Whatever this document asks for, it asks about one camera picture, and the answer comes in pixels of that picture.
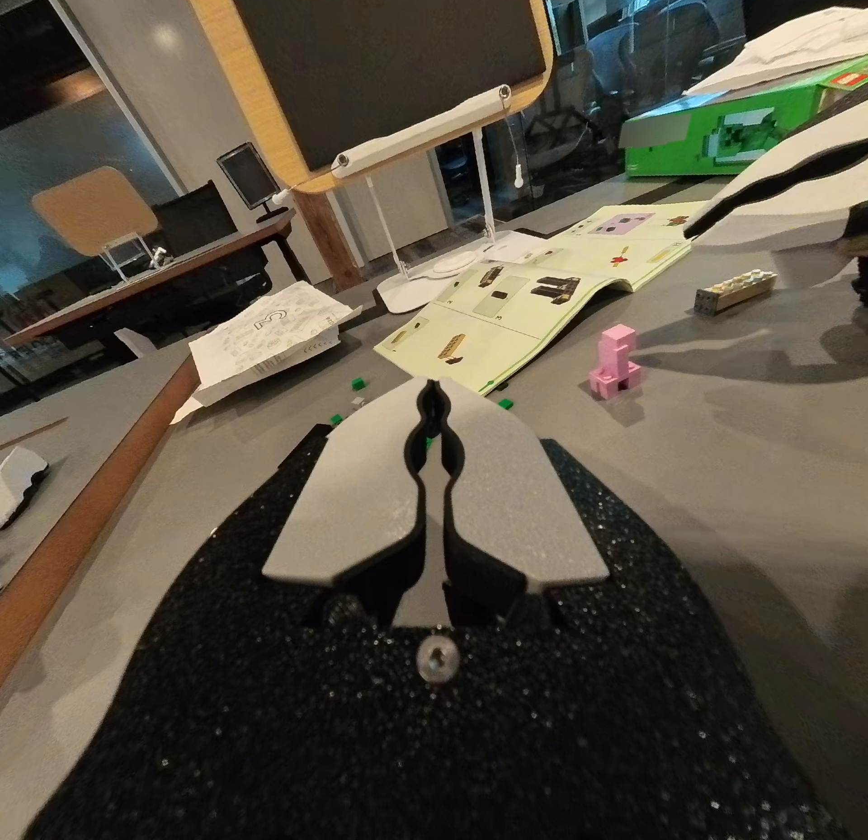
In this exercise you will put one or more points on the wooden pillar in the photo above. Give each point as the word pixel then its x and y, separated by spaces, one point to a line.
pixel 329 243

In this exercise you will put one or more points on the white printed paper bag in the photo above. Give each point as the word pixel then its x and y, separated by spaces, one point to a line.
pixel 271 338

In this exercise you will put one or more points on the pile of small toy bricks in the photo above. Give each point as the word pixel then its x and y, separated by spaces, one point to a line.
pixel 356 383

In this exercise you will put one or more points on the small black monitor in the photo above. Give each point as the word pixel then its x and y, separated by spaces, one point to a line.
pixel 244 172

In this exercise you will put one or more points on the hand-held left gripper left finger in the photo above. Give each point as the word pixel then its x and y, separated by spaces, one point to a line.
pixel 352 501

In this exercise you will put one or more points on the black office chair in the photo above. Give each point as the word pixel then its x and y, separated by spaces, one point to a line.
pixel 196 223

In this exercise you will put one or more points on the crumpled white paper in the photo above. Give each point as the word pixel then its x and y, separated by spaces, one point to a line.
pixel 800 40

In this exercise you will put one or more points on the white and black plastic part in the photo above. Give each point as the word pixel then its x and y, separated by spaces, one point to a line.
pixel 17 481

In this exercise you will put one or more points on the wood-framed black panel on stand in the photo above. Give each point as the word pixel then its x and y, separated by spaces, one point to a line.
pixel 380 54

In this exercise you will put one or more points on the pink brick pig figure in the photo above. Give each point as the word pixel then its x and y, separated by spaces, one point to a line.
pixel 614 365

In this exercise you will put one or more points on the tan long brick assembly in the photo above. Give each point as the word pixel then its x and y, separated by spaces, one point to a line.
pixel 736 296

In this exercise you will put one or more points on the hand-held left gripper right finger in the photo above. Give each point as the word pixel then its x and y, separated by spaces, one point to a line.
pixel 522 508

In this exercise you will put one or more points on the wooden top office desk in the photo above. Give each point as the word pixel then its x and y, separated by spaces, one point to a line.
pixel 169 270

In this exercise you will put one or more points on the small wooden board on stand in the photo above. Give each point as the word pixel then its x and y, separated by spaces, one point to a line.
pixel 91 206

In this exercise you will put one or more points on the pale green instruction booklet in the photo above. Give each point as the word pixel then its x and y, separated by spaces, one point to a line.
pixel 515 311

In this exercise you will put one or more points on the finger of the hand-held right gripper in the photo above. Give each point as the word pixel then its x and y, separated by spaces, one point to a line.
pixel 814 145
pixel 780 223

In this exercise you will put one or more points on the grey desk with wooden edge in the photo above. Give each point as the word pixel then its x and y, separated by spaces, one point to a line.
pixel 61 447

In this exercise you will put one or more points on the dark mesh office chair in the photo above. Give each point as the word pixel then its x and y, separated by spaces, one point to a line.
pixel 644 47

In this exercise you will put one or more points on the green toy box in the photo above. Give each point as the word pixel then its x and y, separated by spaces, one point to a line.
pixel 658 163

